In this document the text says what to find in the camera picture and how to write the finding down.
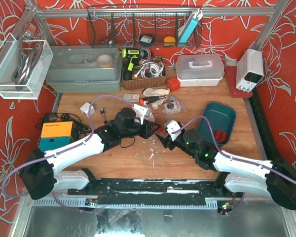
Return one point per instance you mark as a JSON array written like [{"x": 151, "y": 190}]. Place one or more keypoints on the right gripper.
[{"x": 167, "y": 140}]

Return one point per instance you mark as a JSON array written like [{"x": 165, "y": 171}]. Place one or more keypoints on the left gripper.
[{"x": 145, "y": 129}]

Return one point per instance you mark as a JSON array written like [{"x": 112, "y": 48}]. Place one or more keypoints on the red handled ratchet wrench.
[{"x": 103, "y": 113}]

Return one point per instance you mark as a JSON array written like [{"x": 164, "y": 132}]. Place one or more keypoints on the teal plastic tray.
[{"x": 221, "y": 117}]

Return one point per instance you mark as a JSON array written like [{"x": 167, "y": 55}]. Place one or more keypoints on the white peg board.
[{"x": 149, "y": 115}]

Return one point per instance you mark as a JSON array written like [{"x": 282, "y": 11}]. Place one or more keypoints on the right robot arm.
[{"x": 270, "y": 178}]

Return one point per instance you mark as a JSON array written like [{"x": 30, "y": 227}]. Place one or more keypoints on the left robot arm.
[{"x": 42, "y": 171}]

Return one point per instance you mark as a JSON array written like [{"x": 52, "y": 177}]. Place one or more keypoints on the orange black screwdriver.
[{"x": 152, "y": 99}]

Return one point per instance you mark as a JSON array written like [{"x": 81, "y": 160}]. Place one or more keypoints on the beige work glove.
[{"x": 156, "y": 92}]

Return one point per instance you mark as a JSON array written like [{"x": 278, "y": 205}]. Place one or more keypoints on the clear drill bit case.
[{"x": 131, "y": 97}]

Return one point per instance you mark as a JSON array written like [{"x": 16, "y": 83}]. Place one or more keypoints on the woven wicker basket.
[{"x": 150, "y": 73}]

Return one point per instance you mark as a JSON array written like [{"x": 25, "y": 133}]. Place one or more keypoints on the orange cube adapter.
[{"x": 173, "y": 84}]

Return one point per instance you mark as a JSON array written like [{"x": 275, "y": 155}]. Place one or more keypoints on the white clear storage box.
[{"x": 199, "y": 70}]

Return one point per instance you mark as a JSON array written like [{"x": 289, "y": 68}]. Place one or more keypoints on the white plug adapter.
[{"x": 87, "y": 109}]

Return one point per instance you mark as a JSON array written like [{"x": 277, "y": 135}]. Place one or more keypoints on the yellow tape measure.
[{"x": 169, "y": 41}]

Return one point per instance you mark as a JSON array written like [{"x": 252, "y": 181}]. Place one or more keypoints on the black tape measure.
[{"x": 146, "y": 40}]

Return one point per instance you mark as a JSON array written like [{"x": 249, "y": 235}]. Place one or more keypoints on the red book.
[{"x": 230, "y": 76}]

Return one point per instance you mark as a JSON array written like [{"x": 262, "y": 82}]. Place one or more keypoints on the grey lidded storage box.
[{"x": 83, "y": 69}]

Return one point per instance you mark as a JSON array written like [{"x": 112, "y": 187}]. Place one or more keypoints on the yellow teal device box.
[{"x": 57, "y": 134}]

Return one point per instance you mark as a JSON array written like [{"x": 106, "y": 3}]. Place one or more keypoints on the white bench power supply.
[{"x": 249, "y": 70}]

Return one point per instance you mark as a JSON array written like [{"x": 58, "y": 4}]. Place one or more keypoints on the blue white power bank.
[{"x": 187, "y": 29}]

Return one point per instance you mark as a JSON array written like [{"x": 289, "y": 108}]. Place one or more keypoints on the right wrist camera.
[{"x": 174, "y": 135}]

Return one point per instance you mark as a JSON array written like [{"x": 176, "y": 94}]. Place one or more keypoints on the small white metal bracket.
[{"x": 172, "y": 98}]

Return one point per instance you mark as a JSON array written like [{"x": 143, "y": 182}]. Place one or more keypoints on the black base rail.
[{"x": 173, "y": 192}]

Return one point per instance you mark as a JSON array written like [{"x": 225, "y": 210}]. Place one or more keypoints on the green black cordless drill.
[{"x": 133, "y": 56}]

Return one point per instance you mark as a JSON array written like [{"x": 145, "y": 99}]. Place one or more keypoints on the black wire shelf basket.
[{"x": 123, "y": 25}]

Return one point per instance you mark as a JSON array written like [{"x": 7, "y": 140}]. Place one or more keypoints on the clear acrylic wall bin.
[{"x": 23, "y": 68}]

